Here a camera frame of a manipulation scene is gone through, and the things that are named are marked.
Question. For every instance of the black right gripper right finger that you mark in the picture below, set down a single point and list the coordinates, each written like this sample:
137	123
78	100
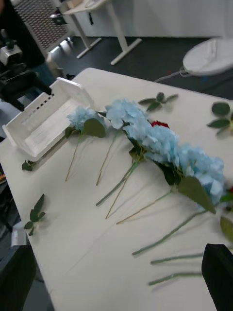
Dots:
218	274

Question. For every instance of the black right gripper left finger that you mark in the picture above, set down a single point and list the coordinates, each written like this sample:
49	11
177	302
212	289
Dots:
14	279

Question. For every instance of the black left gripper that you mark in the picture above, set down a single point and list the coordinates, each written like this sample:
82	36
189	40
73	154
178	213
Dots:
14	82

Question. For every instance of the pale blue artificial flower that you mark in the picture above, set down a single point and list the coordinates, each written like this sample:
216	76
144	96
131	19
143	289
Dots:
81	115
206	165
157	141
123	111

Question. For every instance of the shallow white box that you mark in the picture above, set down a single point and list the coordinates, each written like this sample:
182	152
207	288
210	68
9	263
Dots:
41	128

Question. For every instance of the green leaf twig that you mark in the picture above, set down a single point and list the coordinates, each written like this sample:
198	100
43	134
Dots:
27	166
221	109
34	215
155	105

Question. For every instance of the perforated metal panel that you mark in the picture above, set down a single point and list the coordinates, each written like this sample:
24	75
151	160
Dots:
41	22

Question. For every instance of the white desk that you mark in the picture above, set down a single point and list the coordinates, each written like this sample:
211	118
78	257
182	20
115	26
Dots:
117	24

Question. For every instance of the round white floor base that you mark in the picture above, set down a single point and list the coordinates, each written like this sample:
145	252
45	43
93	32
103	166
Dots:
208	58

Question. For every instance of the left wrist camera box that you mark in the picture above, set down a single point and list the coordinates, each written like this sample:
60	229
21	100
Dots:
9	54

